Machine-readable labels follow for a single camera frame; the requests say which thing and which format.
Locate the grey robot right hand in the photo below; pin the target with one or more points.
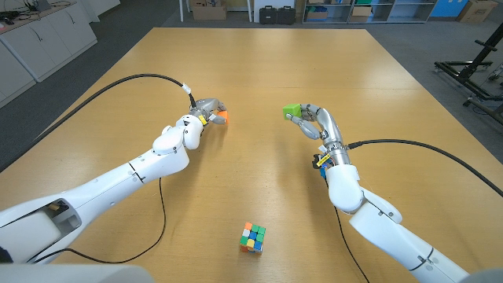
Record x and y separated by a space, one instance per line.
328 123

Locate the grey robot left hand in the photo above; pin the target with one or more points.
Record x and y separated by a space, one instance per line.
208 108

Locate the orange magnetic block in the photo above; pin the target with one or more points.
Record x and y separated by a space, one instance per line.
225 115

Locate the green magnetic block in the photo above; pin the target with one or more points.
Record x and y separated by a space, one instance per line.
291 111

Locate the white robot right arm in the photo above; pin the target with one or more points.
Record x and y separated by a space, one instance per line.
385 228

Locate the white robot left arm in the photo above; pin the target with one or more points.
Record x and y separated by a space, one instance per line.
118 181

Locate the multicolored puzzle cube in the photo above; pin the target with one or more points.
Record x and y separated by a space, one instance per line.
252 237

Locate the large cardboard box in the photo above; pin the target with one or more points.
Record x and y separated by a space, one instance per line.
209 12

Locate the black hard case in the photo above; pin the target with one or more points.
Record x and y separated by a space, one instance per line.
286 15
268 15

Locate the small cardboard box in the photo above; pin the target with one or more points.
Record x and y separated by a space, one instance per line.
361 13

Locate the grey metal shelf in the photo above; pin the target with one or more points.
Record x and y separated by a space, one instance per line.
408 20

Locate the black metal stand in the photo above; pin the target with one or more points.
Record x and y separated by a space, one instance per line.
477 59

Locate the blue panel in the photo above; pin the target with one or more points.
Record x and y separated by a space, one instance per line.
448 8

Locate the white low cabinet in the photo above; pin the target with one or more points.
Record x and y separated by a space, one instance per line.
39 43

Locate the cardboard box with label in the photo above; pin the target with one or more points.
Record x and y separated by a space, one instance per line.
477 11

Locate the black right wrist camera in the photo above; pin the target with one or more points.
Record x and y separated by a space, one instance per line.
316 162

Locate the white table frame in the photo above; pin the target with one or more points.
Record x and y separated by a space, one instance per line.
182 12

